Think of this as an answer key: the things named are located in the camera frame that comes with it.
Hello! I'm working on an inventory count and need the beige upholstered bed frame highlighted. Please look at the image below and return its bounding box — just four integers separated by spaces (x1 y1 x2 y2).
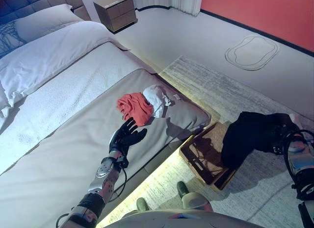
107 132 197 202

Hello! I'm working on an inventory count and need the brown wooden nightstand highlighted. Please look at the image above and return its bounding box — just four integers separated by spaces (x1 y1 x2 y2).
93 0 138 34

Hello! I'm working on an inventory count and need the white curtain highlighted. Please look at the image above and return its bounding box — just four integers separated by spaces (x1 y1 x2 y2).
133 0 204 18

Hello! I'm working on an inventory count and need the silver robot leg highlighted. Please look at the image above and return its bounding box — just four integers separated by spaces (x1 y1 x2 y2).
136 198 151 213
176 180 214 213

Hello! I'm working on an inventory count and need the grey robot torso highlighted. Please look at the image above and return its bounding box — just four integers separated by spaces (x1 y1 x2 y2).
103 208 265 228

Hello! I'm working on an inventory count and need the silver robot right leg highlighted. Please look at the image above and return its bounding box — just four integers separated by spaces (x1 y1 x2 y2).
176 180 214 213

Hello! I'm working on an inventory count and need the white pillow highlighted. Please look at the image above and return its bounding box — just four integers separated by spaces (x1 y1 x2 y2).
0 20 131 108
14 3 82 40

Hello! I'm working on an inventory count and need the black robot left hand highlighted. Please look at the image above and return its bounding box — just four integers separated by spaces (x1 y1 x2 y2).
109 117 148 155

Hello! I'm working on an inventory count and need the black garment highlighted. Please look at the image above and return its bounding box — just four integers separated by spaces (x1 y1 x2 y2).
220 111 299 170

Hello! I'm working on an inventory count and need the white garment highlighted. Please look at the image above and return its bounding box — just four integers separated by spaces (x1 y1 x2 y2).
143 85 182 119

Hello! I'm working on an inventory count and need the woven wicker laundry basket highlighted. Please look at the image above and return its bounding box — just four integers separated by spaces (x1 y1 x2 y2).
179 121 238 192

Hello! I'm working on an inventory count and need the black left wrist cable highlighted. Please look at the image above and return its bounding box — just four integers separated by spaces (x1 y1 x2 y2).
55 161 128 228

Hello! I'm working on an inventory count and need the patterned grey cushion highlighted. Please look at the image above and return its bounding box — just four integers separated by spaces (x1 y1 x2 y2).
0 19 27 59

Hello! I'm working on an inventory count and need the tufted upholstered headboard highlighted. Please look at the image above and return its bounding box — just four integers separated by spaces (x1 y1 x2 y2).
0 0 92 22

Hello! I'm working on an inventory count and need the oval outlined floor mat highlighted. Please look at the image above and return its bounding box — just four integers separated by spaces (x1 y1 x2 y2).
224 35 280 72

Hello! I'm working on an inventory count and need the silver robot left leg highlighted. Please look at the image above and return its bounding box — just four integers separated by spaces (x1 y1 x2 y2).
136 198 151 213

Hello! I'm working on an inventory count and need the red garment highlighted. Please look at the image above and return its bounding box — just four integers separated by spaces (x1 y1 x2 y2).
116 92 155 127

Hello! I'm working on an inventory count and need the white textured bed sheet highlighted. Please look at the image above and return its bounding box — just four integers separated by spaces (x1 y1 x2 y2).
0 41 157 176

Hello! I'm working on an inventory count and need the light grey woven rug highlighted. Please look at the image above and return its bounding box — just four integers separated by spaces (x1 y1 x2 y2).
98 55 314 228

